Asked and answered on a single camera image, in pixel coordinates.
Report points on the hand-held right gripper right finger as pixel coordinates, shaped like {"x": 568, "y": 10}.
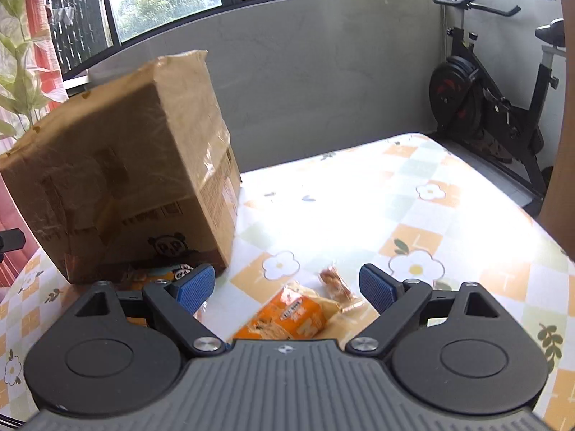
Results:
{"x": 377, "y": 287}

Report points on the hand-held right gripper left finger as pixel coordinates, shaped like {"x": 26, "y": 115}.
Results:
{"x": 195, "y": 289}

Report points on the yellow orange snack packet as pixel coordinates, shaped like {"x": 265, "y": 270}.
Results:
{"x": 287, "y": 318}

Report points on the cardboard box with plastic liner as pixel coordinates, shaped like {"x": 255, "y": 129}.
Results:
{"x": 112, "y": 166}

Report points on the clear packet with brown snack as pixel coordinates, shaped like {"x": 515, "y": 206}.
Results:
{"x": 334, "y": 280}

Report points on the printed pink backdrop curtain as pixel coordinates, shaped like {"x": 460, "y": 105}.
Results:
{"x": 18, "y": 76}

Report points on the black exercise bike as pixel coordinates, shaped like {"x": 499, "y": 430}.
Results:
{"x": 453, "y": 94}

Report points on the brown board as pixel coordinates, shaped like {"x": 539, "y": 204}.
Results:
{"x": 561, "y": 143}

